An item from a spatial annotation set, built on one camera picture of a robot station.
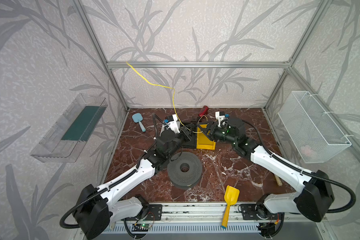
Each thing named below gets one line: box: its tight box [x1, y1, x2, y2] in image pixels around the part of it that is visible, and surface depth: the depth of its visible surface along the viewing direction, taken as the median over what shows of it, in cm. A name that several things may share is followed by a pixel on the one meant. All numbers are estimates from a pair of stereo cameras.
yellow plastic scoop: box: [221, 185, 240, 229], surface depth 79 cm
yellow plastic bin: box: [196, 124, 216, 150], surface depth 96 cm
